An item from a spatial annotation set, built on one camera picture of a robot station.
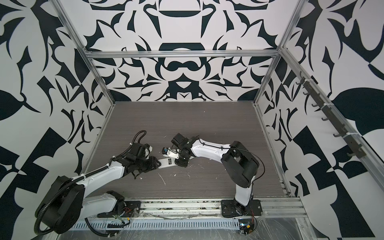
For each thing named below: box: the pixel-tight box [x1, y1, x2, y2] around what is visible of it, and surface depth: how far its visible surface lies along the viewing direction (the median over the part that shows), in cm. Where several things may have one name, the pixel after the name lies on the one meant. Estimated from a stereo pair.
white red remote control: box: [158, 157, 178, 169], surface depth 89 cm
